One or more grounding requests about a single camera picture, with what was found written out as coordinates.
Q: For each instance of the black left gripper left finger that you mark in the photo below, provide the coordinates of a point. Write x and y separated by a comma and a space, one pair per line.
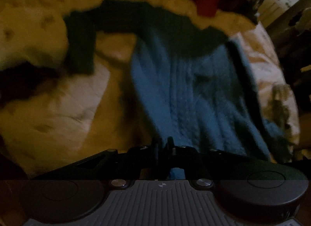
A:
156, 150

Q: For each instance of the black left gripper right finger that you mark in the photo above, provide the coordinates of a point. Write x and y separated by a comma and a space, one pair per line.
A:
183, 153

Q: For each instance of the blue cable-knit sweater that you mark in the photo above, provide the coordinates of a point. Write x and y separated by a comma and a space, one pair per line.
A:
195, 85

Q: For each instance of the cream floral bed quilt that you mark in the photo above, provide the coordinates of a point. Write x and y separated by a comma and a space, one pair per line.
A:
51, 118

